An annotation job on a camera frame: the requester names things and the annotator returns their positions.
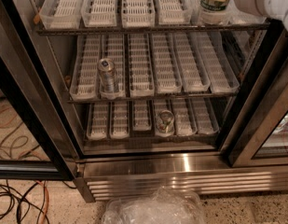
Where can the middle wire shelf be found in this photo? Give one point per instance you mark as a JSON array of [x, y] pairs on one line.
[[167, 96]]

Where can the stainless steel fridge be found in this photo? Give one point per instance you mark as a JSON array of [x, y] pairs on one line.
[[104, 171]]

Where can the silver blue can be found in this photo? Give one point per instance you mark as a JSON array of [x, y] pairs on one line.
[[108, 75]]

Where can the wire shelf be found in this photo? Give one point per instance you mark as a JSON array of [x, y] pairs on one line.
[[167, 96], [152, 30], [149, 138]]

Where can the silver green red can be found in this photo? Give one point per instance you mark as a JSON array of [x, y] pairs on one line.
[[164, 121]]

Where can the bottom wire shelf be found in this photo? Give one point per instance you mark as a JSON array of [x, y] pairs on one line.
[[149, 138]]

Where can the clear plastic bag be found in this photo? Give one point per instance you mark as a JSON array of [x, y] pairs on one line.
[[164, 206]]

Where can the open glass fridge door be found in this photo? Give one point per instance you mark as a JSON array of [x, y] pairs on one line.
[[24, 89]]

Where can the right glass fridge door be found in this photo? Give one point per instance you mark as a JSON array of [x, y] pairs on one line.
[[264, 140]]

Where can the top wire shelf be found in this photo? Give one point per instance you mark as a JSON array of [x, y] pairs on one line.
[[152, 30]]

